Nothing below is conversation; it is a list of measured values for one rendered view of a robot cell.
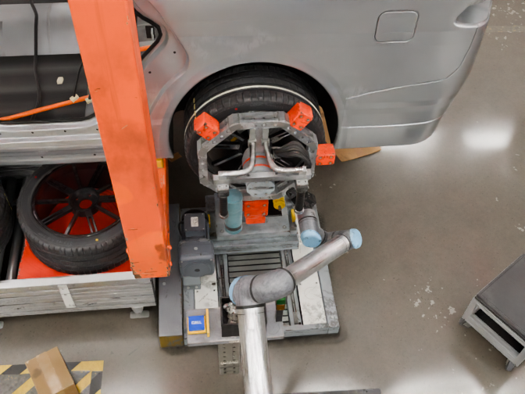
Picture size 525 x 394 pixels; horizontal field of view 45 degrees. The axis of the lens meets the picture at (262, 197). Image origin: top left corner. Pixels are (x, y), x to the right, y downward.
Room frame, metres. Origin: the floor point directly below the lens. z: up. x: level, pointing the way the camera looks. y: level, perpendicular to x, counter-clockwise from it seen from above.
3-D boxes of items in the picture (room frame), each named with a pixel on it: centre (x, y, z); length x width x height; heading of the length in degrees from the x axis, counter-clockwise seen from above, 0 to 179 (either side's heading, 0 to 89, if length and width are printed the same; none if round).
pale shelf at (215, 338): (1.33, 0.10, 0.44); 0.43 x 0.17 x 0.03; 98
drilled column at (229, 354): (1.33, 0.13, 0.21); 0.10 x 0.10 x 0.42; 8
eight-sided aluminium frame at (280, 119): (1.97, 0.03, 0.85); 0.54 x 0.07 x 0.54; 98
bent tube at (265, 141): (1.86, -0.08, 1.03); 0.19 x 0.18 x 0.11; 8
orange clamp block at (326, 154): (2.02, -0.28, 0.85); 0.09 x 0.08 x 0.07; 98
